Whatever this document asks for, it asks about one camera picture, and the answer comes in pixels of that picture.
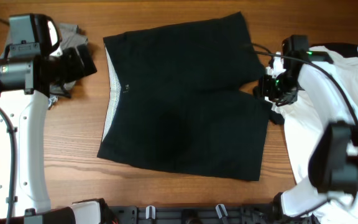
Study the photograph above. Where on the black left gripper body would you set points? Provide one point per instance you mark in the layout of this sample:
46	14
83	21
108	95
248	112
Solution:
69	68

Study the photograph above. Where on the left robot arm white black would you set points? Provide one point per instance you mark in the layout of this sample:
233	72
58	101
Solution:
30	64

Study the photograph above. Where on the white t-shirt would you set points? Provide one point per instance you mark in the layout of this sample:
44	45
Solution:
305	121

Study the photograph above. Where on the black shorts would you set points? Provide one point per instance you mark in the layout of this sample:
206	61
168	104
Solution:
179	107

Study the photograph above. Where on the folded grey trousers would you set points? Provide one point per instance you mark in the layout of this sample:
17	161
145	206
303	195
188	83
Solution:
71	37

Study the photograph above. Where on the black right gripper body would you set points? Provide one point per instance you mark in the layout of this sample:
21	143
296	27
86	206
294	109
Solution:
281	89

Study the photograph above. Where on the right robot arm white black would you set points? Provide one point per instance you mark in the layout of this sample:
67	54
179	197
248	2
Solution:
333	165

